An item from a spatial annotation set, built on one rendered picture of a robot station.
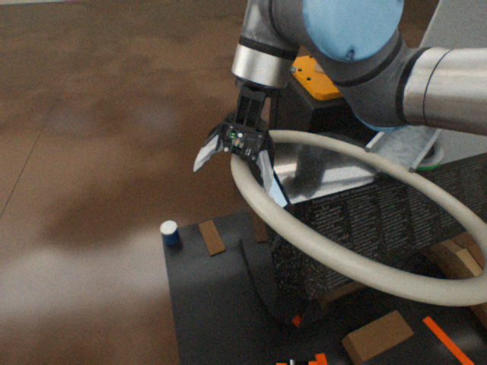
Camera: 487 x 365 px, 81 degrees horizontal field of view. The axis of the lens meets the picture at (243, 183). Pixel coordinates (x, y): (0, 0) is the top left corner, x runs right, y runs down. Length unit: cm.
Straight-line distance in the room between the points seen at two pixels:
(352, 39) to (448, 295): 30
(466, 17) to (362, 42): 68
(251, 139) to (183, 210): 165
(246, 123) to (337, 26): 20
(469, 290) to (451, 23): 73
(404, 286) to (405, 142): 59
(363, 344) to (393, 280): 124
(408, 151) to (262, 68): 56
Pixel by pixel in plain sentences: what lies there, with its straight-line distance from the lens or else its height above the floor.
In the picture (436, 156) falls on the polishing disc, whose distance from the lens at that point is 127.
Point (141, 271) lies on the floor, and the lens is 188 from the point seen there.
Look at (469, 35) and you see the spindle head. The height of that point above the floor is 133.
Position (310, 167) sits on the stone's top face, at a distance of 112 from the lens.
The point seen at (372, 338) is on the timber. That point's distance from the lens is 164.
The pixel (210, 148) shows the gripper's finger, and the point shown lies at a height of 128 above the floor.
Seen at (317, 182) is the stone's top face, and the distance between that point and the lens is 107.
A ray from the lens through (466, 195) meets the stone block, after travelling 144.
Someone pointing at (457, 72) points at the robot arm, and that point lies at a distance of 37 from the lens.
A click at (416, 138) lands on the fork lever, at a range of 95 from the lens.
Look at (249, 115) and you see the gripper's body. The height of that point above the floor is 135.
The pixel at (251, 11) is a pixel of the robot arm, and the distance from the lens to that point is 45.
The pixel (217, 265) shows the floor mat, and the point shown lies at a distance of 179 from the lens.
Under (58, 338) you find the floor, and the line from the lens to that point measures 191.
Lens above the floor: 161
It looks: 47 degrees down
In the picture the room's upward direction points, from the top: straight up
